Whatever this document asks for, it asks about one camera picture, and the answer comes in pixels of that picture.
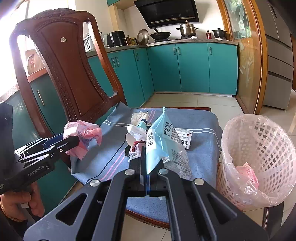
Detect black casserole pot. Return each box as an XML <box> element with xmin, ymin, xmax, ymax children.
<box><xmin>212</xmin><ymin>28</ymin><xmax>227</xmax><ymax>40</ymax></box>

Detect white plastic bag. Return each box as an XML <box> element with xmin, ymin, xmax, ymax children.
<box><xmin>125</xmin><ymin>111</ymin><xmax>149</xmax><ymax>147</ymax></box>

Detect small white printed carton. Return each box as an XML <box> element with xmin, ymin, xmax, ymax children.
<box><xmin>175</xmin><ymin>128</ymin><xmax>193</xmax><ymax>150</ymax></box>

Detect red-rimmed clear cup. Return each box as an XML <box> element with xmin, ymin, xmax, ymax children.
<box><xmin>125</xmin><ymin>141</ymin><xmax>146</xmax><ymax>160</ymax></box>

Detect red canister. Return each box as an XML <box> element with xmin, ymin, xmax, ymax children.
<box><xmin>206</xmin><ymin>30</ymin><xmax>212</xmax><ymax>40</ymax></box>

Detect teal lower kitchen cabinets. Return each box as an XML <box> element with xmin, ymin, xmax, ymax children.
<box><xmin>1</xmin><ymin>41</ymin><xmax>238</xmax><ymax>211</ymax></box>

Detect black wok pan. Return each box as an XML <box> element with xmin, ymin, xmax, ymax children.
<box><xmin>150</xmin><ymin>28</ymin><xmax>171</xmax><ymax>42</ymax></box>

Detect white dish rack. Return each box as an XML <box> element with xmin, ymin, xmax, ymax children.
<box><xmin>83</xmin><ymin>35</ymin><xmax>109</xmax><ymax>52</ymax></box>

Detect wood-framed glass sliding door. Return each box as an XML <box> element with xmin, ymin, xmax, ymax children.
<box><xmin>217</xmin><ymin>1</ymin><xmax>268</xmax><ymax>114</ymax></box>

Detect person's left hand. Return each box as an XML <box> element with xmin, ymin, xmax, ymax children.
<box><xmin>1</xmin><ymin>182</ymin><xmax>45</xmax><ymax>222</ymax></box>

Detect large pink plastic bag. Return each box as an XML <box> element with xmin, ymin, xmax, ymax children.
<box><xmin>236</xmin><ymin>162</ymin><xmax>259</xmax><ymax>188</ymax></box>

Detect light blue printed package bag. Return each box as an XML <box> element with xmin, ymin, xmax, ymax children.
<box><xmin>146</xmin><ymin>108</ymin><xmax>193</xmax><ymax>181</ymax></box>

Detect steel stock pot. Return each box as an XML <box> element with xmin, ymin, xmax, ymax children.
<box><xmin>176</xmin><ymin>20</ymin><xmax>199</xmax><ymax>39</ymax></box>

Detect grey multi-door refrigerator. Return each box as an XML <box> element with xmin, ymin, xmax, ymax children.
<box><xmin>256</xmin><ymin>0</ymin><xmax>294</xmax><ymax>110</ymax></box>

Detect brown wooden chair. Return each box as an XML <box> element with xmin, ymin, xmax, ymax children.
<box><xmin>10</xmin><ymin>9</ymin><xmax>222</xmax><ymax>228</ymax></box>

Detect black air fryer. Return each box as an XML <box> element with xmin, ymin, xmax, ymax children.
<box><xmin>107</xmin><ymin>31</ymin><xmax>127</xmax><ymax>48</ymax></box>

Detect blue striped seat cloth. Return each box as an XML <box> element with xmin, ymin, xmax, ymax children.
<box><xmin>71</xmin><ymin>103</ymin><xmax>222</xmax><ymax>223</ymax></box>

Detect gold bracelet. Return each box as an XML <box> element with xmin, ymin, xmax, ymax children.
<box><xmin>0</xmin><ymin>201</ymin><xmax>24</xmax><ymax>222</ymax></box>

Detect black range hood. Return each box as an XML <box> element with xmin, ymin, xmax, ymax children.
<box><xmin>133</xmin><ymin>0</ymin><xmax>200</xmax><ymax>29</ymax></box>

